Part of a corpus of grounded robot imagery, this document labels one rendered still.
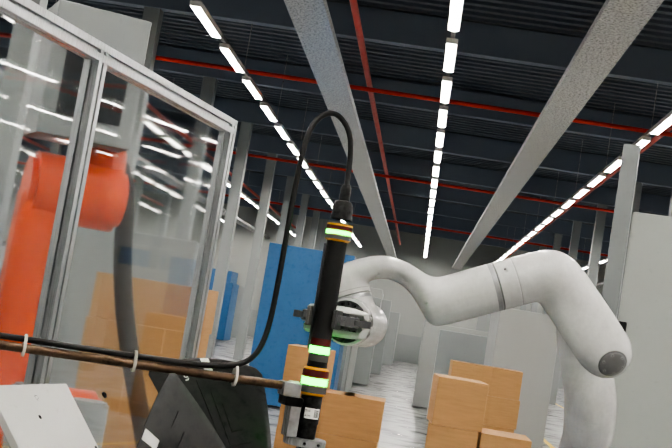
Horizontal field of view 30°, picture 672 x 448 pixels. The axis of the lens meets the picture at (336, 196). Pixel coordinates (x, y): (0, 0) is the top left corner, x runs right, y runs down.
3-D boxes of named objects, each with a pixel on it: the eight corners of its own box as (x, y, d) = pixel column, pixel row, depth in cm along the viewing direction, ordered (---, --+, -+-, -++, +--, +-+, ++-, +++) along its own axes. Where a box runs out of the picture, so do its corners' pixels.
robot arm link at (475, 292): (482, 222, 227) (320, 265, 227) (506, 307, 224) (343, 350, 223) (478, 231, 236) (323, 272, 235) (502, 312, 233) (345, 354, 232)
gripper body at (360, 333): (371, 347, 219) (357, 346, 209) (316, 338, 222) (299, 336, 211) (378, 305, 220) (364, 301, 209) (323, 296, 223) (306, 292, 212)
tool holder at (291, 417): (278, 444, 198) (288, 383, 199) (265, 438, 205) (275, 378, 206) (331, 451, 201) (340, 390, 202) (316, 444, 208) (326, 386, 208)
